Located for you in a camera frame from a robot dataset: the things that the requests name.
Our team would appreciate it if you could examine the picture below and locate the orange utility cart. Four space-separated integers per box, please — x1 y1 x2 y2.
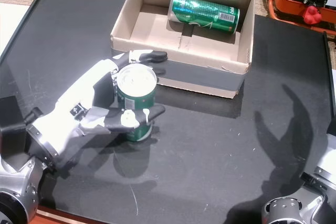
264 0 336 36

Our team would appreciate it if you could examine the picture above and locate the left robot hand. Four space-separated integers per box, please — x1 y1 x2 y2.
26 49 169 167

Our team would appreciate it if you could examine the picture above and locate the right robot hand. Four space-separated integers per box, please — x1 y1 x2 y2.
314 120 336 180

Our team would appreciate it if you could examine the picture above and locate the open cardboard box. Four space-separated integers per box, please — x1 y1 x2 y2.
110 0 256 99

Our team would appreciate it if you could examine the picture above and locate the white side table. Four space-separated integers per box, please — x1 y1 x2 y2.
0 3 27 60

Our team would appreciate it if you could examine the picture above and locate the red rubber toy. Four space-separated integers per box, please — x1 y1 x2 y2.
303 5 322 26

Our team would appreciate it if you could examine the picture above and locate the green soda can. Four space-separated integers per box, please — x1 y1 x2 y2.
115 65 158 143
167 0 240 35

